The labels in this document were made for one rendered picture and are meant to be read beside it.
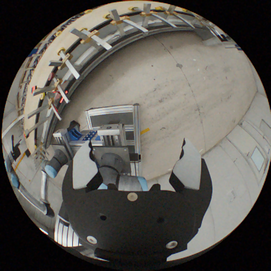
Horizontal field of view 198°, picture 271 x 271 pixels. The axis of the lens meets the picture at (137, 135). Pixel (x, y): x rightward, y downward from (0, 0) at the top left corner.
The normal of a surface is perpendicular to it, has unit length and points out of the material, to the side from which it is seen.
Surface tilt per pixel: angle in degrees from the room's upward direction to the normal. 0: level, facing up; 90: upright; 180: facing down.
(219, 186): 90
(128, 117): 0
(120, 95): 0
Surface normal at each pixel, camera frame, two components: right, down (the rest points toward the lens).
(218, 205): -0.53, -0.75
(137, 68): -0.01, 0.47
